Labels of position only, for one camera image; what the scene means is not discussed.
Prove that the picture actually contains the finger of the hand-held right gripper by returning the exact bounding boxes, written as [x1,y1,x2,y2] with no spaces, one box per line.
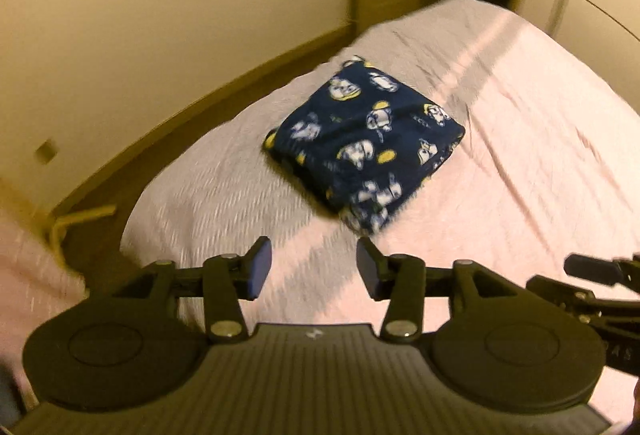
[526,275,640,316]
[564,253,640,290]

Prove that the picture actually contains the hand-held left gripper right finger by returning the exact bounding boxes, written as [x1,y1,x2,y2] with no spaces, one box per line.
[356,235,526,344]

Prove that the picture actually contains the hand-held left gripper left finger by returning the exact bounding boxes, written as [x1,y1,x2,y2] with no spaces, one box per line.
[117,235,273,344]

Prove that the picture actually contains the navy printed fleece pants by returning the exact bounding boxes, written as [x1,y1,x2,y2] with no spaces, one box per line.
[262,55,467,236]

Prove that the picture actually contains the pink grey striped bed cover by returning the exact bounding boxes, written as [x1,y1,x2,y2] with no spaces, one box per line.
[0,0,640,435]

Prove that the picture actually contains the yellow plastic hanger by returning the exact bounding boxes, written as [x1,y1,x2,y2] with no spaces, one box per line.
[47,204,117,266]

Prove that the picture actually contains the wall socket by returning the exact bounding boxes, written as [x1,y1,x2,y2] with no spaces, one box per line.
[34,139,60,164]

